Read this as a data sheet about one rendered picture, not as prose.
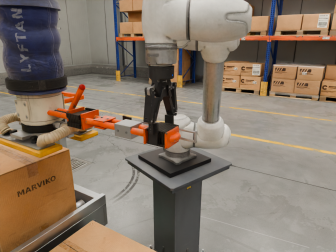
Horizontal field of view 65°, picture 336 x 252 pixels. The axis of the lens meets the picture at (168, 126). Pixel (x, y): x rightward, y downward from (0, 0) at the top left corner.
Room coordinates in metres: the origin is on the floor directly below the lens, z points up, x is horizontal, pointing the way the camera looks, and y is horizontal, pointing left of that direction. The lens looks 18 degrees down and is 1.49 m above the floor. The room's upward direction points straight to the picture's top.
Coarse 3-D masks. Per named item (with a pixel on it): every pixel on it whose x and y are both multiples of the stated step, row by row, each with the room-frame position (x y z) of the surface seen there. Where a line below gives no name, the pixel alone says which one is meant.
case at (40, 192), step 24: (0, 144) 1.33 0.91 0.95; (0, 168) 1.05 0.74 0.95; (24, 168) 1.07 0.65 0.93; (48, 168) 1.16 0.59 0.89; (0, 192) 0.98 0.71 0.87; (24, 192) 1.06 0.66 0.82; (48, 192) 1.15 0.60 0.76; (72, 192) 1.26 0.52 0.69; (0, 216) 0.96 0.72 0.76; (24, 216) 1.04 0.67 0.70; (48, 216) 1.13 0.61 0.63; (0, 240) 0.95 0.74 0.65; (24, 240) 1.02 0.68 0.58
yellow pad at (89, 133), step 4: (72, 132) 1.07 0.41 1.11; (76, 132) 1.07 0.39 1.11; (80, 132) 1.07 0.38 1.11; (84, 132) 1.08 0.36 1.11; (88, 132) 1.09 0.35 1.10; (92, 132) 1.09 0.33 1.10; (96, 132) 1.10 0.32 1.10; (72, 136) 1.05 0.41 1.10; (76, 136) 1.04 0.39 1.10; (80, 136) 1.04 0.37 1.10; (84, 136) 1.05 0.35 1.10; (88, 136) 1.06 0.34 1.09; (92, 136) 1.08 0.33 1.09; (80, 140) 1.03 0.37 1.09
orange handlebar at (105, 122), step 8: (72, 96) 1.27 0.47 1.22; (48, 112) 1.00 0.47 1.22; (56, 112) 0.98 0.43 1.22; (88, 120) 0.89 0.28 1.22; (96, 120) 0.87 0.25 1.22; (104, 120) 0.86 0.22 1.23; (112, 120) 0.89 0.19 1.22; (120, 120) 0.87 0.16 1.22; (104, 128) 0.85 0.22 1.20; (112, 128) 0.83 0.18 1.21; (136, 128) 0.79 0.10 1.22; (176, 136) 0.73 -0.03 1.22
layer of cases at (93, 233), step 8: (88, 224) 1.18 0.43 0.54; (96, 224) 1.18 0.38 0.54; (80, 232) 1.12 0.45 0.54; (88, 232) 1.12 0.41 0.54; (96, 232) 1.12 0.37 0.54; (104, 232) 1.12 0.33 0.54; (112, 232) 1.12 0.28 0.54; (64, 240) 1.06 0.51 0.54; (72, 240) 1.06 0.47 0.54; (80, 240) 1.06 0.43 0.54; (88, 240) 1.06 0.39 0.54; (96, 240) 1.06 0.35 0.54; (104, 240) 1.06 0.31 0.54; (112, 240) 1.06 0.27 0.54; (120, 240) 1.06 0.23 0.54; (128, 240) 1.06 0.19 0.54; (56, 248) 1.01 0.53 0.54; (64, 248) 1.01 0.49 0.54; (72, 248) 1.01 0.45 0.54; (80, 248) 1.01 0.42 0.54; (88, 248) 1.01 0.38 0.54; (96, 248) 1.01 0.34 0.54; (104, 248) 1.01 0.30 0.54; (112, 248) 1.01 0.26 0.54; (120, 248) 1.01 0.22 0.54; (128, 248) 1.01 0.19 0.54; (136, 248) 1.01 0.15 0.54; (144, 248) 1.01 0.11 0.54
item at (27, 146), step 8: (0, 136) 1.02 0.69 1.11; (8, 136) 1.02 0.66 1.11; (32, 136) 0.96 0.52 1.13; (8, 144) 0.97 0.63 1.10; (16, 144) 0.95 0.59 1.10; (24, 144) 0.94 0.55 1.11; (32, 144) 0.94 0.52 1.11; (48, 144) 0.94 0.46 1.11; (56, 144) 0.95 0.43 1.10; (32, 152) 0.88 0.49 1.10; (40, 152) 0.87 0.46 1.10; (48, 152) 0.90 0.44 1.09
